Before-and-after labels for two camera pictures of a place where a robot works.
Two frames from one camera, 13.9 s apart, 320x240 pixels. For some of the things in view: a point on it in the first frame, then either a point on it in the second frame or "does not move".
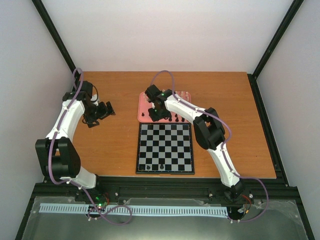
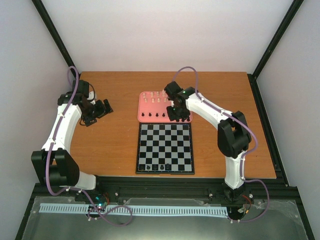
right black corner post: x=294 y=8 does not move
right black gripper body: x=158 y=114 → x=177 y=114
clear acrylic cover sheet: x=82 y=218 does not move
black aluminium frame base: x=173 y=208 does not move
